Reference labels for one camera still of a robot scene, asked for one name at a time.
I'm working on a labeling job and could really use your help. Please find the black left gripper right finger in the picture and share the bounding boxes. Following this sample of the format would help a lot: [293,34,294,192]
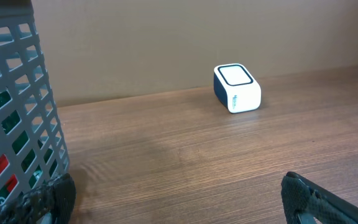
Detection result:
[281,172,358,224]

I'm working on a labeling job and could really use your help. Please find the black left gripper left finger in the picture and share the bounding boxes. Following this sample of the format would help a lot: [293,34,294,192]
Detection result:
[0,173,76,224]

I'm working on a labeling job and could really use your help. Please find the green 3M gloves package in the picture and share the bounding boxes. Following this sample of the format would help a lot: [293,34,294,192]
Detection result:
[0,88,70,206]

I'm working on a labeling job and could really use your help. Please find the white barcode scanner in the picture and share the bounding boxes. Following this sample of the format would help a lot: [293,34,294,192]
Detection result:
[213,63,262,114]

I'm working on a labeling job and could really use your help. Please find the grey plastic mesh basket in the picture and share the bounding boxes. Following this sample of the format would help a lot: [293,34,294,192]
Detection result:
[0,1,70,207]

